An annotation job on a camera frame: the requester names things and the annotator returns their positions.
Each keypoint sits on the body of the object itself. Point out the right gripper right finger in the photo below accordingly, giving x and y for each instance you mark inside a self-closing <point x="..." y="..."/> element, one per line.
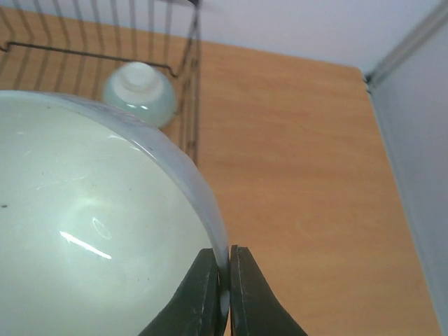
<point x="254" y="308"/>

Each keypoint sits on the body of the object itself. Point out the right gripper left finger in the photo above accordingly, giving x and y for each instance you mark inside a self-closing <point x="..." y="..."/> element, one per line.
<point x="194" y="309"/>

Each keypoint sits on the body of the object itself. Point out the white ribbed bowl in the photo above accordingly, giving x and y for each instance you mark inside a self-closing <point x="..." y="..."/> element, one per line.
<point x="102" y="216"/>

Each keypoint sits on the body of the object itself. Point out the green dashed pattern bowl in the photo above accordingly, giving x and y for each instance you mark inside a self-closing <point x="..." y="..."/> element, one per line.
<point x="143" y="91"/>

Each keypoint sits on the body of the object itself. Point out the black wire dish rack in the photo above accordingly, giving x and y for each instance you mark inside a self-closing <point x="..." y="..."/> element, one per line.
<point x="73" y="46"/>

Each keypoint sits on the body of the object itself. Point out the aluminium rail frame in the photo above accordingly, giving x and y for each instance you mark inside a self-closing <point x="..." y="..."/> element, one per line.
<point x="415" y="39"/>

